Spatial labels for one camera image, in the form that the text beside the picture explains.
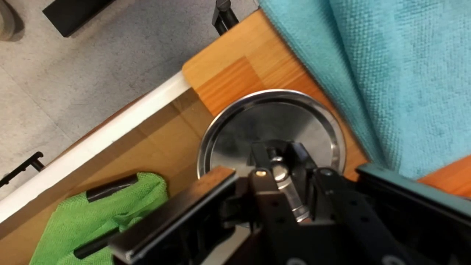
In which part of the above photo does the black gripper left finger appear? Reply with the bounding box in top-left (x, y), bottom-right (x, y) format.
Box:
top-left (110, 166), bottom-right (238, 265)

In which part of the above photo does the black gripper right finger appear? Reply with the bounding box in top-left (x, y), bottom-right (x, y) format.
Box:
top-left (314, 163), bottom-right (471, 265)

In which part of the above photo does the silver pot lid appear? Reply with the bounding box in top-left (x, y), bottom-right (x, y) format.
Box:
top-left (198, 88), bottom-right (347, 178)

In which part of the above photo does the white toy sink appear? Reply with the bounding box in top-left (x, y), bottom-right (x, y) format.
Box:
top-left (0, 70), bottom-right (194, 225)

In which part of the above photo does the green cloth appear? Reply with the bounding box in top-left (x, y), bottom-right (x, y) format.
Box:
top-left (30, 172), bottom-right (168, 265)

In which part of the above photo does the teal cloth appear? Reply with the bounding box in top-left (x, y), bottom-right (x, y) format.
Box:
top-left (260, 0), bottom-right (471, 178)

